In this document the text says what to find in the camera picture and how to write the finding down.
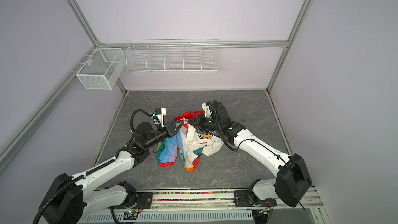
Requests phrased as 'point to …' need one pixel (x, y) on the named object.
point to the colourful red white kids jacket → (188, 143)
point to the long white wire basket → (172, 56)
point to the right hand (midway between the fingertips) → (187, 122)
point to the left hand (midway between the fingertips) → (185, 124)
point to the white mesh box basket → (104, 69)
